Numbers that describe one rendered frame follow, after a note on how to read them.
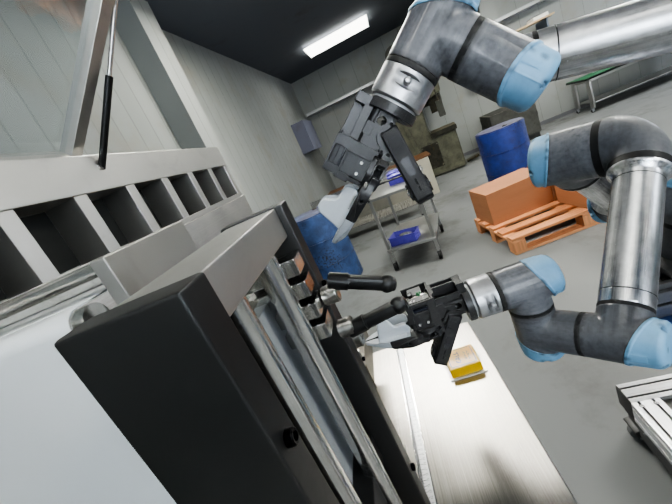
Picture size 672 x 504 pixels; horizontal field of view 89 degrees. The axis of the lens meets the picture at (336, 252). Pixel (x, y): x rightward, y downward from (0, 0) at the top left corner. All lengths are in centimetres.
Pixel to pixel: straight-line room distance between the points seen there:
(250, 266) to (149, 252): 13
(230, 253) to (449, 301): 54
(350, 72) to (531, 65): 872
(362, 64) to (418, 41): 868
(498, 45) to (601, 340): 46
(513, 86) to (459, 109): 872
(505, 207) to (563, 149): 286
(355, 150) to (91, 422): 39
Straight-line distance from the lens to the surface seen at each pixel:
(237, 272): 16
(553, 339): 71
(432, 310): 63
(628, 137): 84
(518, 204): 377
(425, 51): 49
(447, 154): 789
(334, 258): 386
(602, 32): 63
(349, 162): 48
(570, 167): 87
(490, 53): 49
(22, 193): 76
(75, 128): 89
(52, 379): 29
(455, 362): 85
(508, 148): 492
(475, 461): 71
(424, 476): 72
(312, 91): 926
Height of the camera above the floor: 146
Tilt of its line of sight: 16 degrees down
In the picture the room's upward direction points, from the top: 25 degrees counter-clockwise
